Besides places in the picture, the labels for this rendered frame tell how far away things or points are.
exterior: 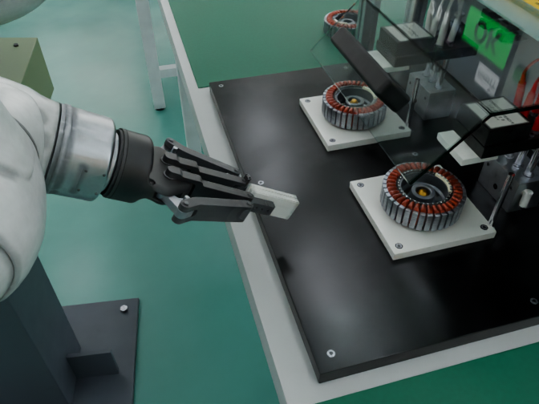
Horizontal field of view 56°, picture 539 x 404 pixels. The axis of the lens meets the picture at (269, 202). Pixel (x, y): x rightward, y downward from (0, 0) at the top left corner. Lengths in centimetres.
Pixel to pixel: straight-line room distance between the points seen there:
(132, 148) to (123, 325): 108
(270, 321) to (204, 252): 110
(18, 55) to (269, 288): 63
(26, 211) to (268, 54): 89
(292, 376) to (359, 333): 9
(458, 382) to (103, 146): 45
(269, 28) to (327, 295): 81
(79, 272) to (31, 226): 141
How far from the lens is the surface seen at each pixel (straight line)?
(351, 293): 63
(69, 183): 52
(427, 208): 69
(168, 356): 150
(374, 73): 45
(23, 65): 100
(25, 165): 36
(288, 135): 87
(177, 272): 167
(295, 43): 122
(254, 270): 68
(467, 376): 63
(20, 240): 33
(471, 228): 73
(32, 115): 49
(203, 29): 129
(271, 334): 62
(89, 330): 158
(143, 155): 53
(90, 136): 51
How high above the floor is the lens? 127
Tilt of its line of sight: 43 degrees down
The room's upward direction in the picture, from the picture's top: straight up
